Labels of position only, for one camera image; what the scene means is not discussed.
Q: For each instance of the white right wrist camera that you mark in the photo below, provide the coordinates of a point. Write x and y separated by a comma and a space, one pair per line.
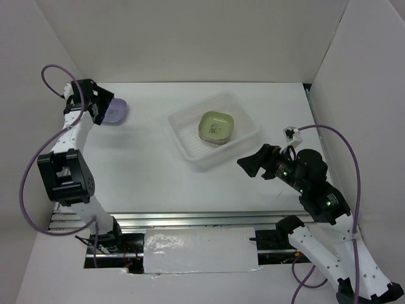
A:
293, 138

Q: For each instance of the white perforated plastic bin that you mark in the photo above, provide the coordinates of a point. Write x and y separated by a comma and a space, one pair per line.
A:
183, 127

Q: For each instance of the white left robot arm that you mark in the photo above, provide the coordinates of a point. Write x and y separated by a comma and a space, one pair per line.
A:
64, 171

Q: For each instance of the white front cover panel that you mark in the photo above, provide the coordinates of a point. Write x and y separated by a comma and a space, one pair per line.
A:
207, 250

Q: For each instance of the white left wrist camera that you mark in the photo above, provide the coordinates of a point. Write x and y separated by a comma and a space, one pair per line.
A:
67, 91

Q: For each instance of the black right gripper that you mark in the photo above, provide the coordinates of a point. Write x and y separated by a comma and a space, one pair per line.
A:
265, 158

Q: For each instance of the purple panda plate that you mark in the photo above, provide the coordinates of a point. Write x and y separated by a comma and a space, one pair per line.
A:
116, 112

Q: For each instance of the green panda plate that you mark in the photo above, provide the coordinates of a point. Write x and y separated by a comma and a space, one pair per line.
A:
216, 128

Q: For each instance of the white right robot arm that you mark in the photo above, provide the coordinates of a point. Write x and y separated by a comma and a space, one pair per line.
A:
351, 270

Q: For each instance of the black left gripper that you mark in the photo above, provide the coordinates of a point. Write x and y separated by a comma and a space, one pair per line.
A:
105, 98

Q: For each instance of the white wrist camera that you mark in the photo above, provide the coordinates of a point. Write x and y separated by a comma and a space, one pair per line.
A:
293, 138
67, 91

